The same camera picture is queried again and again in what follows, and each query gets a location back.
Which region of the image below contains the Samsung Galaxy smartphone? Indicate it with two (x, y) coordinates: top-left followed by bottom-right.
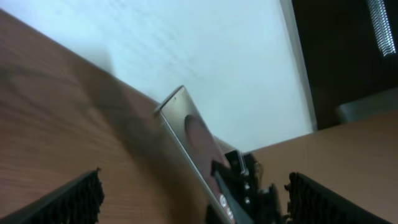
(152, 84), (259, 224)

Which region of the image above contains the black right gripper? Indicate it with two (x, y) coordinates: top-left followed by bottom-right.
(205, 151), (282, 224)

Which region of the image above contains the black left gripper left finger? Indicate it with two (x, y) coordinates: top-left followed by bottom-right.
(1, 168), (104, 224)

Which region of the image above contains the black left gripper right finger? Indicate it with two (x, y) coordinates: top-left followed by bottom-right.
(284, 172), (390, 224)

